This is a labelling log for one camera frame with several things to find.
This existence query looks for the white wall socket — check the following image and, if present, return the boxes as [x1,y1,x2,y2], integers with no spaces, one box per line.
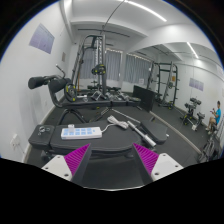
[10,134,20,150]

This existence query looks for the white coiled cable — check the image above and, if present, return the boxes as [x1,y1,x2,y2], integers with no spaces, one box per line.
[100,115,130,134]

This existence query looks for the silver barbell bar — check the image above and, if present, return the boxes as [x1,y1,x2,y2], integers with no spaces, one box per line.
[127,121,156,147]

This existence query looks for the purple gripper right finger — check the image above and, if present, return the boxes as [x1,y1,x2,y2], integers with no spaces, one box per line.
[132,143,182,183]

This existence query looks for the purple wall poster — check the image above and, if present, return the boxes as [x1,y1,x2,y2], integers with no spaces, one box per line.
[29,24,55,54]

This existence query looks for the black power rack machine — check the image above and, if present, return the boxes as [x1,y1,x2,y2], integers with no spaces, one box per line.
[69,34,141,106]

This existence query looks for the black yellow weight plate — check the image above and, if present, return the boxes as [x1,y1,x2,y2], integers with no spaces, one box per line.
[64,83,77,102]

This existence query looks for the black weight bench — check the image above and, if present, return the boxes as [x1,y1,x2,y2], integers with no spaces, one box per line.
[28,120,167,156]

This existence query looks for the large wall mirror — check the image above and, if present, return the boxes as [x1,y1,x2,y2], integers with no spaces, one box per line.
[147,42,224,161]

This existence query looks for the person in blue shirt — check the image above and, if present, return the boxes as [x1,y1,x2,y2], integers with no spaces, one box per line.
[206,102,221,134]

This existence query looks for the metal carabiner clips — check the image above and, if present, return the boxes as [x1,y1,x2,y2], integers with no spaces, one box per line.
[38,126,50,136]

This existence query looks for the white power strip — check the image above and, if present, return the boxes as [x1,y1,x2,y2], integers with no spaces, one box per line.
[61,127,102,140]

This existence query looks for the ceiling light strip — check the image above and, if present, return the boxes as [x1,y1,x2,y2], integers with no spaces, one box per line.
[116,0,167,22]

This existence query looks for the white charger plug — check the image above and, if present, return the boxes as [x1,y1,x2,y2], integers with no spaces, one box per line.
[68,124,75,129]

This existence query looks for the black box platform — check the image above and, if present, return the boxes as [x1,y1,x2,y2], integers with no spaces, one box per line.
[133,86,155,112]

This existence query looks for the black preacher curl pad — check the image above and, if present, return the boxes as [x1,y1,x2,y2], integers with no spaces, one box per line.
[28,75,70,96]

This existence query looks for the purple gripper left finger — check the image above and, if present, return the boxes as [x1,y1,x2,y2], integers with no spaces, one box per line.
[42,144,91,184]

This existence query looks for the grey window curtains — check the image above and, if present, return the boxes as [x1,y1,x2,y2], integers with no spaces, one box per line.
[80,49,151,83]

